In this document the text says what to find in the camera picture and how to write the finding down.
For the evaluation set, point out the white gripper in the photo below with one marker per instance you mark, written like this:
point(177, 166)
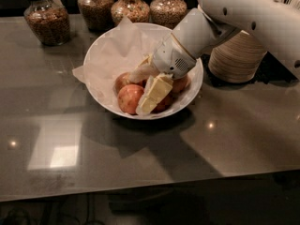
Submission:
point(171, 59)

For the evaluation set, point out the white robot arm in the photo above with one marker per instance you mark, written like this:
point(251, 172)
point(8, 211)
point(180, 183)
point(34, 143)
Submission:
point(274, 24)

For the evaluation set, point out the dark red front apple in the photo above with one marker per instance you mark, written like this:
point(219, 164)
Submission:
point(164, 104)

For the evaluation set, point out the right rear apple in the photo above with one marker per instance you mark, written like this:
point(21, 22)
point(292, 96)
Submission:
point(180, 84)

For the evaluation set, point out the left rear apple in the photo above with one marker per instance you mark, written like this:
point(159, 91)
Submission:
point(122, 81)

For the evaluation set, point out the front left apple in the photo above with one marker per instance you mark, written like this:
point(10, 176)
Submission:
point(128, 98)

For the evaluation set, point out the white bowl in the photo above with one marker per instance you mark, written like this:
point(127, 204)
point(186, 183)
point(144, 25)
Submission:
point(184, 98)

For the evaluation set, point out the white paper liner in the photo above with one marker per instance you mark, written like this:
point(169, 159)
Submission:
point(119, 50)

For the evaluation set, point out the glass cereal jar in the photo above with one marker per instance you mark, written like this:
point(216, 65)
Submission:
point(168, 13)
point(96, 13)
point(49, 21)
point(136, 10)

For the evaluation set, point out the front stack paper bowls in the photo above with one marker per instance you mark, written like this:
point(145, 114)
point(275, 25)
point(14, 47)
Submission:
point(237, 60)

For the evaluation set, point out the leftmost glass cereal jar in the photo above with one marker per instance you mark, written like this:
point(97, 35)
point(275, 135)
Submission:
point(49, 21)

